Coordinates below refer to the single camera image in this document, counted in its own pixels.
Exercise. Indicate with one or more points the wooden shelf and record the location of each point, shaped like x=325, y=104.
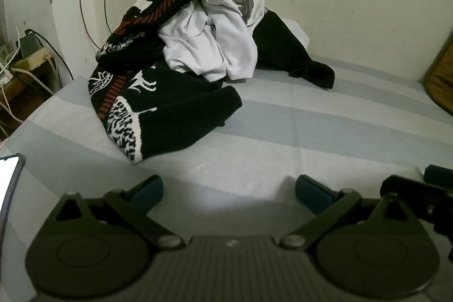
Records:
x=28, y=72

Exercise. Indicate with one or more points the white t-shirt with grey print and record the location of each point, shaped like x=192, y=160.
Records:
x=208, y=40

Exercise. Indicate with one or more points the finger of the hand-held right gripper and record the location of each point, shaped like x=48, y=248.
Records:
x=440, y=174
x=421, y=197

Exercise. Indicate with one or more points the striped bed sheet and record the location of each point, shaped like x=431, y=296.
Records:
x=283, y=132

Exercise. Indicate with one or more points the black charger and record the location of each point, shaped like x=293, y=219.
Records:
x=29, y=43

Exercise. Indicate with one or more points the brown cushion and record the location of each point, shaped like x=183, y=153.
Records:
x=442, y=75

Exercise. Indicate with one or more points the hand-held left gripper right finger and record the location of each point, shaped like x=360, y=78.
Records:
x=311, y=189

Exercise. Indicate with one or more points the black patterned knit sweater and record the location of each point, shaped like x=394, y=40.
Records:
x=170, y=104

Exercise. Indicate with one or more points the black garment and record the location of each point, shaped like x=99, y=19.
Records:
x=283, y=47

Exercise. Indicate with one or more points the smartphone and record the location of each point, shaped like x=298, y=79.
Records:
x=9, y=178

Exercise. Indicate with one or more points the white power strip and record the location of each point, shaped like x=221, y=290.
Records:
x=5, y=65

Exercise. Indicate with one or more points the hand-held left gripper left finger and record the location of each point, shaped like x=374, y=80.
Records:
x=148, y=191

